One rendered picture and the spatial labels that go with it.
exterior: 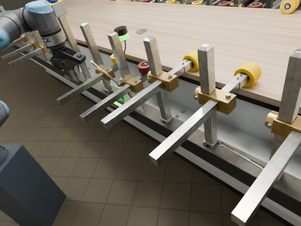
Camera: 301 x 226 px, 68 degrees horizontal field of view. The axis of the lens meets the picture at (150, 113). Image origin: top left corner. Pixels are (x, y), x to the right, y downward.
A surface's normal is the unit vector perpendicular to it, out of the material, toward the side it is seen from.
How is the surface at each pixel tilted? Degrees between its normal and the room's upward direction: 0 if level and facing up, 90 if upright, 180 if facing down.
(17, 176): 90
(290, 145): 0
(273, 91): 0
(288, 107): 90
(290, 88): 90
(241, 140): 0
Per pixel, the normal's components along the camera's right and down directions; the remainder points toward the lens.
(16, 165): 0.96, -0.04
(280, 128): -0.71, 0.56
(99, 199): -0.21, -0.75
